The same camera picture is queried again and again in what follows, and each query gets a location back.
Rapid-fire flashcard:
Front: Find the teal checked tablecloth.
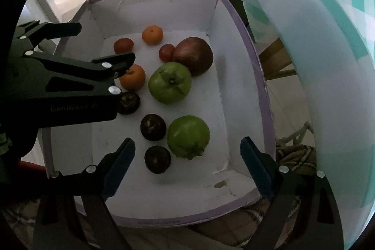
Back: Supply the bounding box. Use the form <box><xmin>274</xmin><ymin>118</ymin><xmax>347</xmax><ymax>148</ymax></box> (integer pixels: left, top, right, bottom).
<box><xmin>229</xmin><ymin>0</ymin><xmax>375</xmax><ymax>250</ymax></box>

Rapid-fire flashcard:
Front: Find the orange tangerine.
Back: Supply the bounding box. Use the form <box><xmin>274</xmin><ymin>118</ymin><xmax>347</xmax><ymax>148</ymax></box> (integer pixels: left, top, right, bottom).
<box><xmin>119</xmin><ymin>64</ymin><xmax>146</xmax><ymax>91</ymax></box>
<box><xmin>142</xmin><ymin>25</ymin><xmax>164</xmax><ymax>45</ymax></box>

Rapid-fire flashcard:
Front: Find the red tomato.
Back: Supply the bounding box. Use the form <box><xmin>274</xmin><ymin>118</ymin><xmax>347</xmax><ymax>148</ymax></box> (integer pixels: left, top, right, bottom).
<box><xmin>158</xmin><ymin>44</ymin><xmax>176</xmax><ymax>62</ymax></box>
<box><xmin>114</xmin><ymin>38</ymin><xmax>134</xmax><ymax>54</ymax></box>

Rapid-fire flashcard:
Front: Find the green tomato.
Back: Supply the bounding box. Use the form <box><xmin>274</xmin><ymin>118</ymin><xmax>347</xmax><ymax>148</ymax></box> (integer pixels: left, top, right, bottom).
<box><xmin>167</xmin><ymin>116</ymin><xmax>211</xmax><ymax>160</ymax></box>
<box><xmin>148</xmin><ymin>62</ymin><xmax>192</xmax><ymax>104</ymax></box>

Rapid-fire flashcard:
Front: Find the plaid blanket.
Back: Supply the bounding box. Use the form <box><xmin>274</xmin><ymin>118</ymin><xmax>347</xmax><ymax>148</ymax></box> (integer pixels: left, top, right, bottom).
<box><xmin>0</xmin><ymin>145</ymin><xmax>318</xmax><ymax>250</ymax></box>

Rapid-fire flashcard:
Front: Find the dark red apple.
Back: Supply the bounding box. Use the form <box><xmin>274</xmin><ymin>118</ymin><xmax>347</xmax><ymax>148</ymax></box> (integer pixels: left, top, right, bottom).
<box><xmin>173</xmin><ymin>37</ymin><xmax>214</xmax><ymax>77</ymax></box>

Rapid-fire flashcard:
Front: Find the wooden table leg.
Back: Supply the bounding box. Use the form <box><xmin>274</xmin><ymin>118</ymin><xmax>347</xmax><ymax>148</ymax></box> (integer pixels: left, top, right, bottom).
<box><xmin>258</xmin><ymin>37</ymin><xmax>297</xmax><ymax>81</ymax></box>

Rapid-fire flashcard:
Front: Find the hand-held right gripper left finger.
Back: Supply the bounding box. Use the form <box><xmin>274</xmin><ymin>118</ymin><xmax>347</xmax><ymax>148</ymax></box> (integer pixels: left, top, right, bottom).
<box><xmin>33</xmin><ymin>137</ymin><xmax>137</xmax><ymax>250</ymax></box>

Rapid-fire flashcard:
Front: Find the white box with purple rim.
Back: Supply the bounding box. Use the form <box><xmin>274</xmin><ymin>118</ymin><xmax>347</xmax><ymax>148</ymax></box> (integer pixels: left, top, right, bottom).
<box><xmin>41</xmin><ymin>0</ymin><xmax>276</xmax><ymax>228</ymax></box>

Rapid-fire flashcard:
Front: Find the dark mangosteen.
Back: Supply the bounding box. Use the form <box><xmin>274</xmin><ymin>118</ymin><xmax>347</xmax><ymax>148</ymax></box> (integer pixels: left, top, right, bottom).
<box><xmin>140</xmin><ymin>114</ymin><xmax>167</xmax><ymax>141</ymax></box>
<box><xmin>117</xmin><ymin>91</ymin><xmax>141</xmax><ymax>115</ymax></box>
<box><xmin>144</xmin><ymin>145</ymin><xmax>172</xmax><ymax>174</ymax></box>

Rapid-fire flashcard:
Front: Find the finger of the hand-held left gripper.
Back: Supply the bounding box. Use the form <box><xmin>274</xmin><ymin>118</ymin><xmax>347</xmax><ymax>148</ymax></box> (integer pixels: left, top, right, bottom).
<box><xmin>25</xmin><ymin>49</ymin><xmax>137</xmax><ymax>98</ymax></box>
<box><xmin>12</xmin><ymin>20</ymin><xmax>83</xmax><ymax>50</ymax></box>

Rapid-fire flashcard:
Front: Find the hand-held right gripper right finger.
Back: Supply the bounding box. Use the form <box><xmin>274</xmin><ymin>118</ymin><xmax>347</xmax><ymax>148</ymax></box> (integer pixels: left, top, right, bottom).
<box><xmin>240</xmin><ymin>136</ymin><xmax>344</xmax><ymax>250</ymax></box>

